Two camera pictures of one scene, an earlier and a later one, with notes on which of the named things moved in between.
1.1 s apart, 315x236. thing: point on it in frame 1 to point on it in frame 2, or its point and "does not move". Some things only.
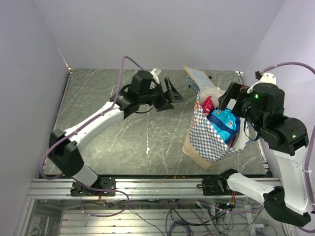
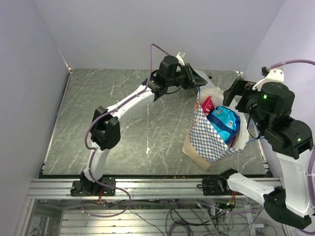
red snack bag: x=208 y=105 does not move
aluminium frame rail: x=131 y=189 does not move
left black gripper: x=166 y=97 to x=194 y=78
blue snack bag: x=226 y=123 does not move
